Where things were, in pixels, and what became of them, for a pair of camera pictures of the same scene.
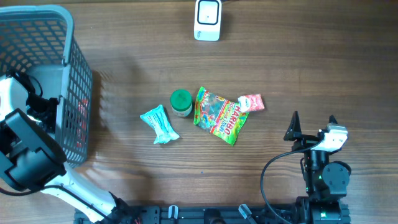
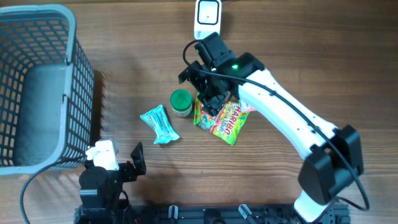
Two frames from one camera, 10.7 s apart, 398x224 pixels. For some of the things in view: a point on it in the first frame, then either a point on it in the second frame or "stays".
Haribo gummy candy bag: x=221 y=117 stays
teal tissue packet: x=157 y=118 stays
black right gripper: x=294 y=132 to x=213 y=102
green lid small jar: x=181 y=101 stays
